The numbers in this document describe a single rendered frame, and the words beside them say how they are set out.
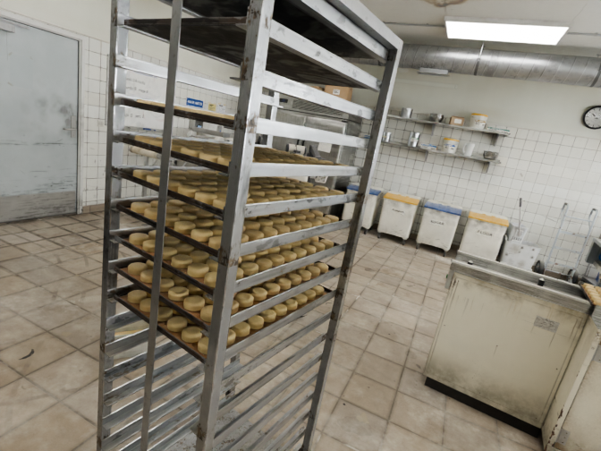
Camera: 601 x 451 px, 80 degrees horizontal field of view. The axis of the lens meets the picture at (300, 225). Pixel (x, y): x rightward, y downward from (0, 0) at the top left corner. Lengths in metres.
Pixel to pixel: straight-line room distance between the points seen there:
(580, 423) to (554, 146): 4.69
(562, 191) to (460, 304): 4.38
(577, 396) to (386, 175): 4.86
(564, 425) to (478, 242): 3.76
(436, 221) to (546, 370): 3.65
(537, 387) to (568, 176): 4.43
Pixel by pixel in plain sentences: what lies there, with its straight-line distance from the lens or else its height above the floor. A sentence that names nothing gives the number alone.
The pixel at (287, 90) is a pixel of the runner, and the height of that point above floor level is 1.58.
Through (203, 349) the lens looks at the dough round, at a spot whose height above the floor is 0.97.
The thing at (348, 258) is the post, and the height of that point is 1.11.
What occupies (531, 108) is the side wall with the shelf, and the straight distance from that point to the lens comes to 6.56.
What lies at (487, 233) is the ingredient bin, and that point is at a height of 0.54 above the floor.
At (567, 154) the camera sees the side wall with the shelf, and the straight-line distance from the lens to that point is 6.60.
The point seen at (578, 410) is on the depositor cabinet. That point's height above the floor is 0.39.
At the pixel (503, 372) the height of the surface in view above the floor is 0.33.
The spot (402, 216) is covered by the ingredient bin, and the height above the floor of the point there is 0.47.
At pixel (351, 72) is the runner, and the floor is 1.68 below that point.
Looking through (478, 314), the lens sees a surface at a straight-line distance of 2.48.
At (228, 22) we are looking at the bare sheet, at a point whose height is 1.67.
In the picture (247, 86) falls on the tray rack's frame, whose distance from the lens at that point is 0.70.
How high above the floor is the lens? 1.51
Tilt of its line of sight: 15 degrees down
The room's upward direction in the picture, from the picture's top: 10 degrees clockwise
